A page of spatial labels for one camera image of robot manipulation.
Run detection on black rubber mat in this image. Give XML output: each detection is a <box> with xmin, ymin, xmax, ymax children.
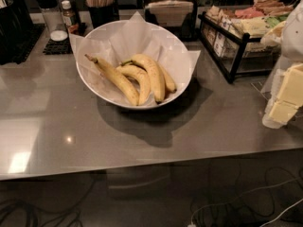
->
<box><xmin>43</xmin><ymin>39</ymin><xmax>72</xmax><ymax>55</ymax></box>

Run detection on large black mat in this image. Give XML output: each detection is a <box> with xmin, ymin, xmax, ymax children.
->
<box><xmin>10</xmin><ymin>24</ymin><xmax>45</xmax><ymax>64</ymax></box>

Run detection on white paper liner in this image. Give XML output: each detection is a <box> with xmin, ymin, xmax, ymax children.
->
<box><xmin>68</xmin><ymin>10</ymin><xmax>202</xmax><ymax>108</ymax></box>

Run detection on small sauce bottle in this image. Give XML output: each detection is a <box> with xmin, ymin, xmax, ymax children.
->
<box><xmin>62</xmin><ymin>0</ymin><xmax>79</xmax><ymax>34</ymax></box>

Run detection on rightmost small yellow banana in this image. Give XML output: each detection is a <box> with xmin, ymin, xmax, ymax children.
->
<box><xmin>159</xmin><ymin>65</ymin><xmax>177</xmax><ymax>93</ymax></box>

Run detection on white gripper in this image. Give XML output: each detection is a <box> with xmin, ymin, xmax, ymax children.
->
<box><xmin>261</xmin><ymin>0</ymin><xmax>303</xmax><ymax>129</ymax></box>

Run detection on black cables on floor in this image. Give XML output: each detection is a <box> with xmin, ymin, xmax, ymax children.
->
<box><xmin>0</xmin><ymin>180</ymin><xmax>96</xmax><ymax>227</ymax></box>

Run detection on black cup of stirrers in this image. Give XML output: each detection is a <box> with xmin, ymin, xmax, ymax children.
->
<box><xmin>85</xmin><ymin>0</ymin><xmax>119</xmax><ymax>28</ymax></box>

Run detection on black container at left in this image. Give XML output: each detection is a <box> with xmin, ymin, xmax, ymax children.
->
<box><xmin>0</xmin><ymin>0</ymin><xmax>33</xmax><ymax>64</ymax></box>

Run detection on white bowl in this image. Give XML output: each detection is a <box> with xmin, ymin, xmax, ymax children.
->
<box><xmin>75</xmin><ymin>19</ymin><xmax>195</xmax><ymax>111</ymax></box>

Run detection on glass sugar shaker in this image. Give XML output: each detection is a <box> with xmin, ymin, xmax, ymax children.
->
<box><xmin>36</xmin><ymin>0</ymin><xmax>68</xmax><ymax>42</ymax></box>

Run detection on white cable on floor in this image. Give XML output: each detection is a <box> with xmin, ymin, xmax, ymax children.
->
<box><xmin>187</xmin><ymin>177</ymin><xmax>303</xmax><ymax>227</ymax></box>

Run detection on black wire condiment rack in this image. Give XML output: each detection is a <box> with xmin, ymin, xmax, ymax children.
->
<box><xmin>198</xmin><ymin>0</ymin><xmax>299</xmax><ymax>84</ymax></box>

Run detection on black napkin holder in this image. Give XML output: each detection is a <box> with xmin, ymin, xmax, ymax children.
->
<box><xmin>143</xmin><ymin>0</ymin><xmax>197</xmax><ymax>41</ymax></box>

